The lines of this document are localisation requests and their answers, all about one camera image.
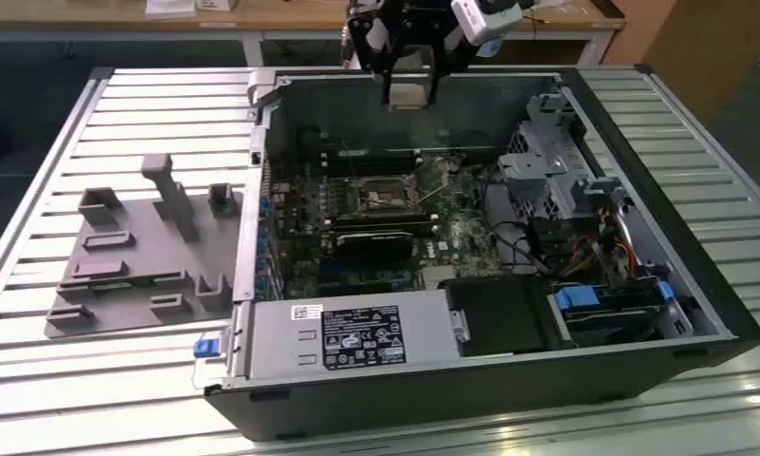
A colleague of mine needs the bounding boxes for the wooden desk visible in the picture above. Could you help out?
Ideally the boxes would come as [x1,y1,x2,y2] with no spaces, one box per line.
[0,0,629,67]

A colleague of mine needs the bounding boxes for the black RAM slot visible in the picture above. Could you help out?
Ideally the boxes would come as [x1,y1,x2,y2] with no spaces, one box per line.
[335,214,434,224]
[332,221,438,232]

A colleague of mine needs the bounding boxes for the black PC case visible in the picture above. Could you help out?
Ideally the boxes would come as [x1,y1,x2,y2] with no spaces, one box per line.
[203,65,760,443]

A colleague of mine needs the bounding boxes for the green RAM stick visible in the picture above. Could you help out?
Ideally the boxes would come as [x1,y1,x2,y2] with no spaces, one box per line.
[88,278,183,291]

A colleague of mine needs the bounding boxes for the black graphics card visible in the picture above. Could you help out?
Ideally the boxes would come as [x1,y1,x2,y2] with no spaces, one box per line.
[332,230,418,265]

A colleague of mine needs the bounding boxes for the silver power supply unit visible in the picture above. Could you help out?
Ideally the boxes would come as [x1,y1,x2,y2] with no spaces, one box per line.
[224,289,470,389]

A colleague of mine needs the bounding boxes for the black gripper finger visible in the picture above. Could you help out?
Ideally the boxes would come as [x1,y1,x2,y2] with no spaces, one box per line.
[424,45,451,109]
[379,45,408,106]

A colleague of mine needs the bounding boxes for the grey parts rack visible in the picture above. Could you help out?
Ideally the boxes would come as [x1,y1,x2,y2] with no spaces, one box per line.
[44,154,250,339]

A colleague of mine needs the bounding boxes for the green motherboard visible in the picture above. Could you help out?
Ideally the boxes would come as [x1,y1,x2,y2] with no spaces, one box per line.
[263,156,506,303]

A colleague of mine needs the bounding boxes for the metal socket cover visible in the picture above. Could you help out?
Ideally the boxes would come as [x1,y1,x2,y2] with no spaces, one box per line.
[402,159,451,200]

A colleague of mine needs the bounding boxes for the CPU socket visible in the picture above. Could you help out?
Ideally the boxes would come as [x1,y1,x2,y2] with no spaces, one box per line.
[352,176,420,218]

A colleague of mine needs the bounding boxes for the silver CPU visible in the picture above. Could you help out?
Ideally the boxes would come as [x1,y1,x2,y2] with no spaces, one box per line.
[390,83,435,113]

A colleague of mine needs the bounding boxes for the coloured wire bundle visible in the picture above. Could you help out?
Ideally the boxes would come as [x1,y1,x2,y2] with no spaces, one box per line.
[570,203,642,286]

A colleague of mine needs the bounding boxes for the metal drive cage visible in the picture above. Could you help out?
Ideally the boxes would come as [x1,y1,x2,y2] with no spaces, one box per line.
[496,93,629,222]

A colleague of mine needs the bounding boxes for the RAM stick with grey label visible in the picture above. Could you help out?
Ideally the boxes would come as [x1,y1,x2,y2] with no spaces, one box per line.
[319,144,423,162]

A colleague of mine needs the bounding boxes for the blue disk carrier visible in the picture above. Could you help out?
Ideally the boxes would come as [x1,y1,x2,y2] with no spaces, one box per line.
[548,280,654,346]

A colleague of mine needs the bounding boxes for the wooden cabinet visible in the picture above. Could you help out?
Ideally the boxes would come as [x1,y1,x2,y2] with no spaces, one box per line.
[600,0,760,123]

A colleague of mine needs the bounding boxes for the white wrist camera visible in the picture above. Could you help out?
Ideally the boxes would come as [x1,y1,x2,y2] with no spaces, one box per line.
[448,0,524,48]

